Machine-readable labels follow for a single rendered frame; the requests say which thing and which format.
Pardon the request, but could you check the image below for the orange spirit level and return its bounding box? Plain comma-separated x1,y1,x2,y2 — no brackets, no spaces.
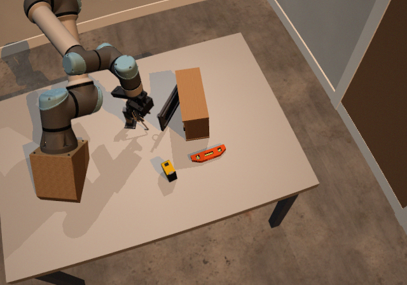
190,144,226,163

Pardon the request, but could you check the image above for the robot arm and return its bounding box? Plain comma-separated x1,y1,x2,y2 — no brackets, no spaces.
24,0,143,155

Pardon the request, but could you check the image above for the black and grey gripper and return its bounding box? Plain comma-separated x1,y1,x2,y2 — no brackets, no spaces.
125,89,154,122

